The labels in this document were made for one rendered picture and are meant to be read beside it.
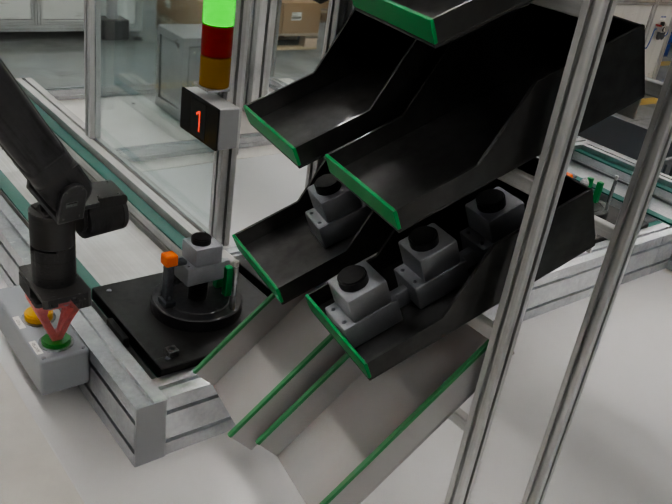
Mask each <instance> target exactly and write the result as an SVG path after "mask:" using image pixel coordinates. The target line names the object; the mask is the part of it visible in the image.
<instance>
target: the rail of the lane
mask: <svg viewBox="0 0 672 504"><path fill-rule="evenodd" d="M28 264H31V257H30V239H29V229H28V228H27V227H26V225H25V224H24V223H23V222H22V220H21V219H20V218H19V217H18V216H17V214H16V213H15V212H14V211H13V209H12V208H11V207H10V206H9V205H8V203H7V202H6V201H5V200H4V198H3V197H2V196H1V195H0V276H1V277H2V278H3V280H4V281H5V283H6V284H7V286H8V287H11V286H16V285H19V267H20V266H22V265H28ZM70 325H71V326H72V328H73V329H74V330H75V332H76V333H77V334H78V335H79V337H80V338H81V339H82V341H83V342H84V343H85V345H86V346H87V347H88V349H89V382H88V383H84V384H81V385H78V387H79V389H80V390H81V392H82V393H83V395H84V396H85V398H86V399H87V400H88V402H89V403H90V405H91V406H92V408H93V409H94V410H95V412H96V413H97V415H98V416H99V418H100V419H101V420H102V422H103V423H104V425H105V426H106V428H107V429H108V431H109V432H110V433H111V435H112V436H113V438H114V439H115V441H116V442H117V443H118V445H119V446H120V448H121V449H122V451H123V452H124V453H125V455H126V456H127V458H128V459H129V461H130V462H131V464H132V465H133V466H134V467H138V466H141V465H143V464H146V463H149V462H151V461H154V460H157V459H159V458H162V457H164V456H165V444H166V424H167V403H168V399H167V398H166V396H165V395H164V394H163V393H162V391H161V390H160V389H159V388H158V387H157V385H156V384H155V383H154V382H153V380H152V379H151V378H150V377H149V376H148V374H147V373H146V372H145V371H144V369H143V368H142V367H141V366H140V365H139V363H138V362H137V361H136V360H135V358H134V357H133V356H132V355H131V354H130V352H129V351H128V350H127V349H126V348H128V347H129V337H128V336H127V335H126V333H125V332H124V331H123V330H122V329H121V327H120V326H119V325H118V324H117V323H116V322H115V320H114V319H113V318H109V319H107V324H106V323H105V322H104V321H103V319H102V318H101V317H100V316H99V314H98V313H97V312H96V311H95V310H94V308H93V307H92V306H89V307H85V308H81V309H79V311H78V312H77V314H76V315H75V317H74V318H73V320H72V321H71V323H70Z"/></svg>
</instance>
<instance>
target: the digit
mask: <svg viewBox="0 0 672 504"><path fill-rule="evenodd" d="M205 115H206V105H204V104H202V103H201V102H199V101H198V100H196V99H195V98H193V97H192V101H191V119H190V131H191V132H192V133H193V134H195V135H196V136H198V137H199V138H201V139H202V140H203V141H204V131H205Z"/></svg>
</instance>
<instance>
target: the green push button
mask: <svg viewBox="0 0 672 504"><path fill-rule="evenodd" d="M70 343H71V336H70V335H69V334H67V333H65V335H64V337H63V339H61V340H57V341H52V340H51V339H50V337H49V335H48V334H45V335H44V336H43V337H42V339H41V344H42V345H43V346H44V347H45V348H47V349H52V350H57V349H62V348H65V347H67V346H68V345H69V344H70Z"/></svg>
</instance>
